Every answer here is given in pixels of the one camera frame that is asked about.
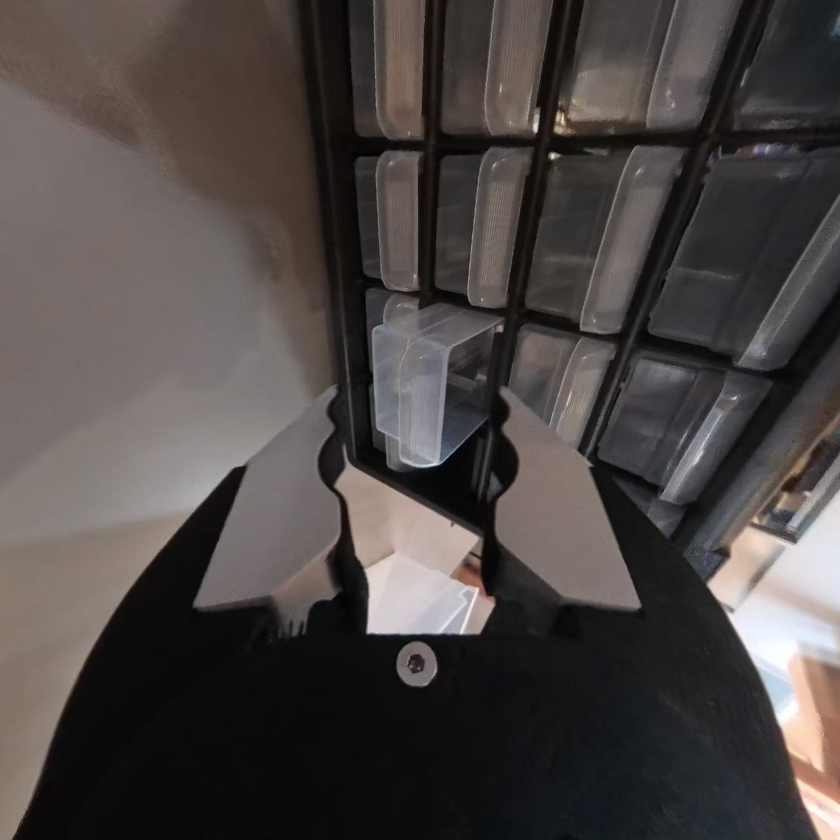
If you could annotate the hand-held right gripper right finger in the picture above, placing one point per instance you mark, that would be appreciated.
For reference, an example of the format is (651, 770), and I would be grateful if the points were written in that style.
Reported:
(564, 525)

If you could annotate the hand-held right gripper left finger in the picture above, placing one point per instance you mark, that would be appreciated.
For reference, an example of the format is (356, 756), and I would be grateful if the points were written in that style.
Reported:
(269, 525)

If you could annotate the clear plastic storage bin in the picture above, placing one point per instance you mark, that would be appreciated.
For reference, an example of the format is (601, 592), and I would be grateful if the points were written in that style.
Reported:
(420, 597)

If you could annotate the black drawer cabinet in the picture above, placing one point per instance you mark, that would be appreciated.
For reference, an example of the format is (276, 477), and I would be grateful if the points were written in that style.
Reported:
(328, 197)

